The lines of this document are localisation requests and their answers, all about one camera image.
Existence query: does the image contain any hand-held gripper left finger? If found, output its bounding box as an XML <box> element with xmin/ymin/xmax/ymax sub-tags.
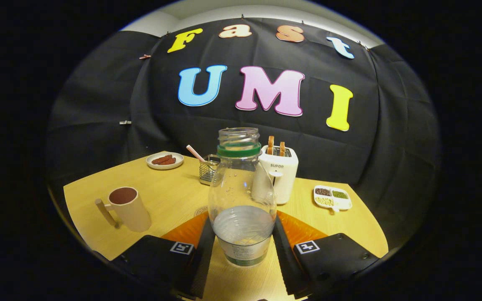
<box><xmin>111</xmin><ymin>211</ymin><xmax>216</xmax><ymax>299</ymax></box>

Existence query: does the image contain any black backdrop cloth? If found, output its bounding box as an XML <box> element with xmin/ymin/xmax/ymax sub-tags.
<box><xmin>45</xmin><ymin>18</ymin><xmax>441</xmax><ymax>251</ymax></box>

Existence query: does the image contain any wooden table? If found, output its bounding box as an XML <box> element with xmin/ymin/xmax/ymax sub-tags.
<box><xmin>63</xmin><ymin>151</ymin><xmax>389</xmax><ymax>301</ymax></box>

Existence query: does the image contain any wire mesh basket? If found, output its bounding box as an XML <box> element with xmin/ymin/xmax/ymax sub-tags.
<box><xmin>199</xmin><ymin>154</ymin><xmax>220</xmax><ymax>186</ymax></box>

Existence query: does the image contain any cream cup with wooden handle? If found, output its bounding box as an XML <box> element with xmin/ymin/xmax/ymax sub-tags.
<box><xmin>95</xmin><ymin>186</ymin><xmax>152</xmax><ymax>233</ymax></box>

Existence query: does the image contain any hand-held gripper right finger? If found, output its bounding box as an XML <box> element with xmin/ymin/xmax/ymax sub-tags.
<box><xmin>272</xmin><ymin>210</ymin><xmax>380</xmax><ymax>299</ymax></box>

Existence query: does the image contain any white toaster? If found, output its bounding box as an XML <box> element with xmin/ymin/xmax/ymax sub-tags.
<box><xmin>251</xmin><ymin>145</ymin><xmax>299</xmax><ymax>205</ymax></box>

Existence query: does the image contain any striped paper straw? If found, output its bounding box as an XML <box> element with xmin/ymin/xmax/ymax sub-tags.
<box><xmin>186</xmin><ymin>145</ymin><xmax>205</xmax><ymax>162</ymax></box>

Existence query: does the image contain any clear plastic juice bottle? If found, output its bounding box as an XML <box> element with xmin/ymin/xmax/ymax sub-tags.
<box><xmin>208</xmin><ymin>128</ymin><xmax>278</xmax><ymax>268</ymax></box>

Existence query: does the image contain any small white round plate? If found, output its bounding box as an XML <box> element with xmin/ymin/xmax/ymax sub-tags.
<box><xmin>146</xmin><ymin>152</ymin><xmax>184</xmax><ymax>170</ymax></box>

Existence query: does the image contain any white divided dish with beans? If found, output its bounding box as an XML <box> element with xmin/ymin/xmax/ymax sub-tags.
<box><xmin>313</xmin><ymin>185</ymin><xmax>353</xmax><ymax>213</ymax></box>

